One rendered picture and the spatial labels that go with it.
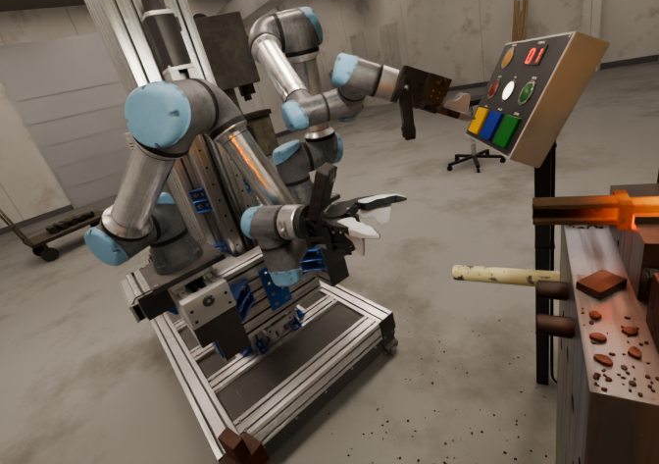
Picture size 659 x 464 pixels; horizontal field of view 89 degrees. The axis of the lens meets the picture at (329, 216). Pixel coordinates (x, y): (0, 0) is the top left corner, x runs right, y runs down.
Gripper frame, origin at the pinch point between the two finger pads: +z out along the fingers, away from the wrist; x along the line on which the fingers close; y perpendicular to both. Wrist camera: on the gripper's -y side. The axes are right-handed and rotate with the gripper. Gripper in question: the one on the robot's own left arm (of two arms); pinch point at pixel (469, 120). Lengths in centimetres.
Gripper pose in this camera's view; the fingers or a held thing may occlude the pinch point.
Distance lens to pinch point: 92.9
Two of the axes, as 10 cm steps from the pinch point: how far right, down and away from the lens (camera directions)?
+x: 0.6, -4.0, 9.2
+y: 2.8, -8.7, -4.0
